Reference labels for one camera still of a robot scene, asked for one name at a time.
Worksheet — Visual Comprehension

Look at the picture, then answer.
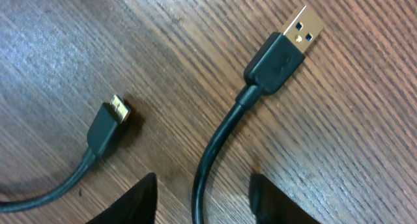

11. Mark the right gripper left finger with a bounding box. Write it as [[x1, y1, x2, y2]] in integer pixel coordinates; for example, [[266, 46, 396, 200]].
[[87, 173, 158, 224]]

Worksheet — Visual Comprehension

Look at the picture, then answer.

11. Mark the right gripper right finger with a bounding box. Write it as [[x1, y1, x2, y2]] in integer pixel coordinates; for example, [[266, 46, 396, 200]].
[[249, 173, 319, 224]]

